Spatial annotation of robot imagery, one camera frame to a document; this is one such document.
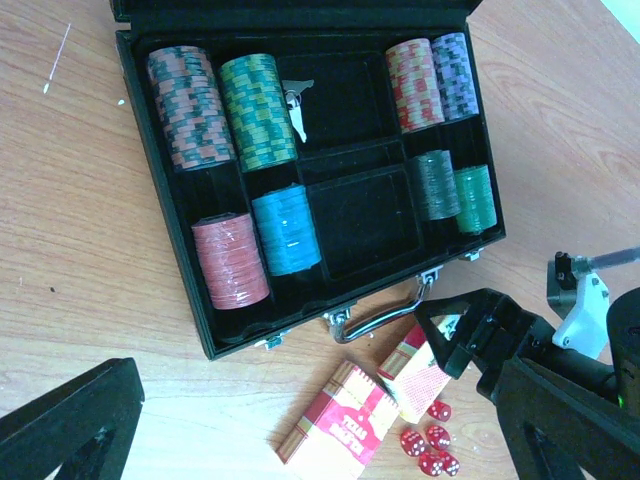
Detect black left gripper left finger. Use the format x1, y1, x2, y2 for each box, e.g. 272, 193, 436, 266
1, 358, 145, 479

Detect ace of spades card box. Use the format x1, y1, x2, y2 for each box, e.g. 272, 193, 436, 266
377, 324, 451, 424

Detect red die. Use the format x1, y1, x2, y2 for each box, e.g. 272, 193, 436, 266
439, 451, 460, 477
400, 428, 427, 457
418, 452, 443, 477
425, 425, 451, 451
427, 400, 452, 422

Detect orange red poker chip stack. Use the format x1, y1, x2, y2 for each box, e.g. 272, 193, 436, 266
385, 38, 445, 134

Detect purple poker chip stack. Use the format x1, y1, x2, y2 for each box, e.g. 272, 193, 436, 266
431, 32, 479, 121

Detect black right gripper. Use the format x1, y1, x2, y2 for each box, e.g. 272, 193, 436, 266
415, 289, 617, 400

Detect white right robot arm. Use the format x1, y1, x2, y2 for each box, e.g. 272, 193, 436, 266
415, 288, 639, 415

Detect red texas holdem card box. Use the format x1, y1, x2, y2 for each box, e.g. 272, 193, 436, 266
277, 360, 398, 479

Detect blue poker chip stack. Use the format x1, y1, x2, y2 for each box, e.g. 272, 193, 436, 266
251, 184, 321, 276

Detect black poker set case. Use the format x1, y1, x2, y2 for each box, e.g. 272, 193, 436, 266
111, 1, 506, 360

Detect pink red poker chip stack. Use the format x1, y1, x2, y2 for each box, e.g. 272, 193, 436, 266
191, 213, 270, 310

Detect brown green poker chip stack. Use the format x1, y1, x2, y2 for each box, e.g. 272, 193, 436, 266
146, 45, 237, 172

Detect dark grey poker chip stack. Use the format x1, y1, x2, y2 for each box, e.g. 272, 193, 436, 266
408, 150, 461, 221

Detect green yellow poker chip stack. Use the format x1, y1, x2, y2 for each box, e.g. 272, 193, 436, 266
219, 53, 298, 172

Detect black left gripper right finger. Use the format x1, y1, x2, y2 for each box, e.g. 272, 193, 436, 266
495, 359, 639, 479

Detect small silver case keys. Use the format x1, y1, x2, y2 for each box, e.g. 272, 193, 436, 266
281, 80, 314, 143

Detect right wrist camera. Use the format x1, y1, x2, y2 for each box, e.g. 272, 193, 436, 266
546, 252, 610, 360

